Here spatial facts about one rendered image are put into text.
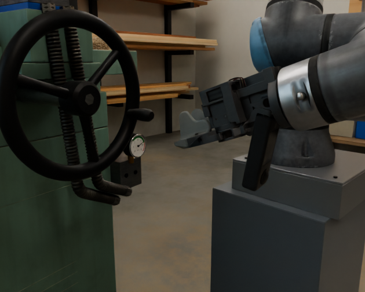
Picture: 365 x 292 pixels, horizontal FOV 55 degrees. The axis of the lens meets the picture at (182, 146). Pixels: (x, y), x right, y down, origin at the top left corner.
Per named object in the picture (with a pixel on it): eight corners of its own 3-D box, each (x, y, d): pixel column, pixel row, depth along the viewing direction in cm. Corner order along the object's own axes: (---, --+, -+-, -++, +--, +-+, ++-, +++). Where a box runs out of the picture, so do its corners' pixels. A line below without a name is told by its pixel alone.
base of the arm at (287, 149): (282, 145, 104) (284, 111, 102) (347, 157, 91) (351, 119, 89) (242, 157, 92) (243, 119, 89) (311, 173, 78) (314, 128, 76)
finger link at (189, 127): (168, 117, 62) (211, 102, 56) (177, 150, 62) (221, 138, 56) (156, 120, 59) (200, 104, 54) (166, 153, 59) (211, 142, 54)
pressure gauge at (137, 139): (130, 167, 90) (129, 136, 88) (120, 164, 92) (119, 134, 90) (147, 161, 95) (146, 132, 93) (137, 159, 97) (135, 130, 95)
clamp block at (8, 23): (29, 62, 61) (24, 7, 59) (-10, 62, 69) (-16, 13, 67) (95, 62, 73) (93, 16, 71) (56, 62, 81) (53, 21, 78)
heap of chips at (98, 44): (108, 50, 88) (107, 34, 87) (72, 51, 96) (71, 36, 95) (133, 51, 95) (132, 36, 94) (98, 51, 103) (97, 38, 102)
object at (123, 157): (121, 192, 93) (120, 162, 91) (90, 182, 100) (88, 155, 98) (143, 183, 99) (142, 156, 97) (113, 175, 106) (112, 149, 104)
